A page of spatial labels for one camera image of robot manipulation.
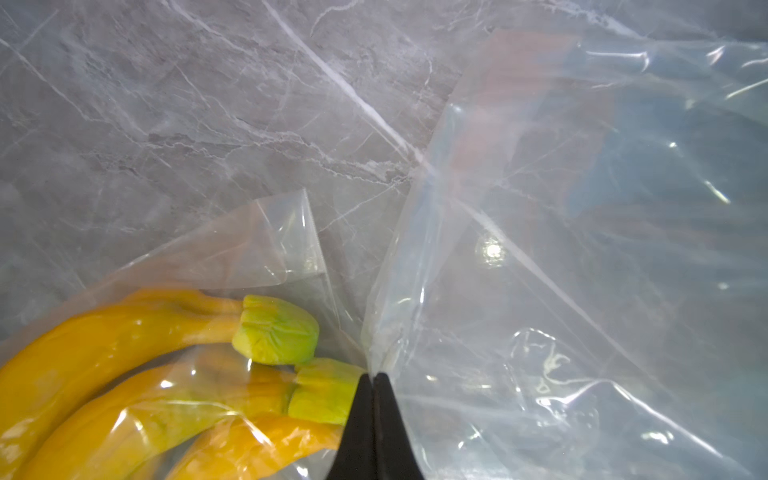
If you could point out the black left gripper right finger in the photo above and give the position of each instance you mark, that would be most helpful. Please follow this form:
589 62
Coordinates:
394 457

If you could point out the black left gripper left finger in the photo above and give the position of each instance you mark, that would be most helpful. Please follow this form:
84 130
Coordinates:
355 457

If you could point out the clear zip bag with bananas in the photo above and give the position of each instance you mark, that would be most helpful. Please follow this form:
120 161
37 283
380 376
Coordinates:
577 283

